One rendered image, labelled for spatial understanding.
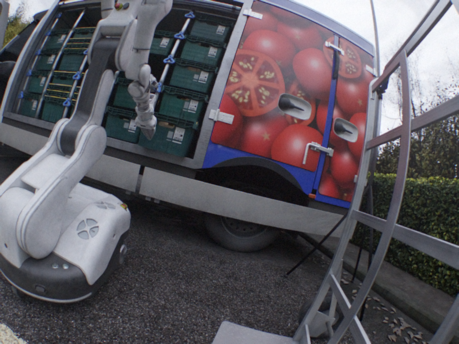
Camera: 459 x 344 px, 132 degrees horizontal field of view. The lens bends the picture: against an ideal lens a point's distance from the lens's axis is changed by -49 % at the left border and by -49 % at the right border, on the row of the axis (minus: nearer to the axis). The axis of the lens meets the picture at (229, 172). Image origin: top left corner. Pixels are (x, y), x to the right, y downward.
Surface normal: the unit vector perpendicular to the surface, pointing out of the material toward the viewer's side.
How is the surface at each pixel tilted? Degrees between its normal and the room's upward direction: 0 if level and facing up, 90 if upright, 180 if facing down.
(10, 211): 57
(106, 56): 97
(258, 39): 90
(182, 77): 98
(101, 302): 0
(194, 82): 91
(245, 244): 70
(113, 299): 0
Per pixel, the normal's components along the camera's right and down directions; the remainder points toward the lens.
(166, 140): 0.07, 0.19
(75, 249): 0.26, -0.74
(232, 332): 0.25, -0.97
